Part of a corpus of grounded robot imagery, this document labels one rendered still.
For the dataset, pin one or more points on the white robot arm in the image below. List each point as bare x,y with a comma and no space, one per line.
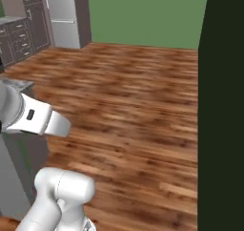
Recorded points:
63,190

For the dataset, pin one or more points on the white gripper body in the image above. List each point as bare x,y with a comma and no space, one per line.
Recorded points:
58,125

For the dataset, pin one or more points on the grey kitchen island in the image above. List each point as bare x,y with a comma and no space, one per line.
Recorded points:
16,171

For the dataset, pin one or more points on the dark brown cupboard run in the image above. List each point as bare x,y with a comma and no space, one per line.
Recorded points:
30,25

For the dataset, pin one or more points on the stainless steel fridge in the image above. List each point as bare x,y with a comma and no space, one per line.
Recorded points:
63,15

